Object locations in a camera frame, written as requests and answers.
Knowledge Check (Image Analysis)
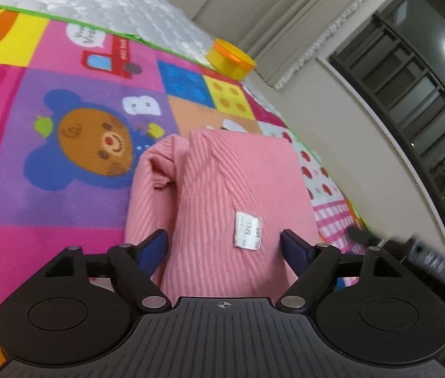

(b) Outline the beige curtain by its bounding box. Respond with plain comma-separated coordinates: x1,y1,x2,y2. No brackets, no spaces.
194,0,365,90

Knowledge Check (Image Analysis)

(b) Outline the pink ribbed knit garment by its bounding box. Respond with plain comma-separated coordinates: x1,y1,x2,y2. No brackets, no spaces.
125,130,320,301

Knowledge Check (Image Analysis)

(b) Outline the white quilted mattress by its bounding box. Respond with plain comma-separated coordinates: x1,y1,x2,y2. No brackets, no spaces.
0,0,212,66

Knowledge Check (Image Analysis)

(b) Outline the dark barred window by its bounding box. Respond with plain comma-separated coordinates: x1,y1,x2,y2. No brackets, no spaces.
328,0,445,227

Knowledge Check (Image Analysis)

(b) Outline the yellow round plastic tub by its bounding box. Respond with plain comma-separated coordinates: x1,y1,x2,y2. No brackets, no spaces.
205,38,257,81

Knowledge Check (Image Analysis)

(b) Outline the colourful cartoon play mat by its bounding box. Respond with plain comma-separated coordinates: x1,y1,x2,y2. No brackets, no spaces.
0,3,373,378

